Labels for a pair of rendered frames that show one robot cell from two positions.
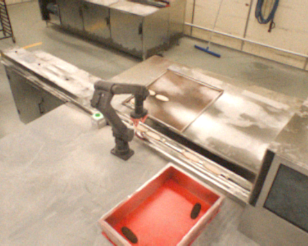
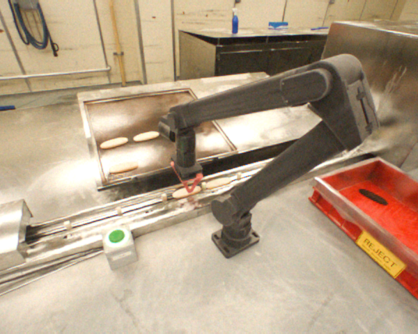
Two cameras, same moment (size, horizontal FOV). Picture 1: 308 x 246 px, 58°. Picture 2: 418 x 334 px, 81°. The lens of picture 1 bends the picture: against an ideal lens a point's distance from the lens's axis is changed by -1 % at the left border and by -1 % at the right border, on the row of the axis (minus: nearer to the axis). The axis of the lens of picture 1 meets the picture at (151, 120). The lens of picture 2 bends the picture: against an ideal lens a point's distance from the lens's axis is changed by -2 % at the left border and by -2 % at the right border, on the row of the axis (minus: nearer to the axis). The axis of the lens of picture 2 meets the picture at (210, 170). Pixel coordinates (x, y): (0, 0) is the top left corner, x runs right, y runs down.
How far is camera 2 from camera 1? 1.37 m
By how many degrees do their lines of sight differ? 54
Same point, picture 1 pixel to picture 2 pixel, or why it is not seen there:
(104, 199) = (362, 306)
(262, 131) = not seen: hidden behind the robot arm
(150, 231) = not seen: outside the picture
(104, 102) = (372, 110)
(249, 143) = (284, 115)
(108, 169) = (277, 275)
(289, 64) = (94, 84)
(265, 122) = not seen: hidden behind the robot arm
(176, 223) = (398, 220)
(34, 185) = not seen: outside the picture
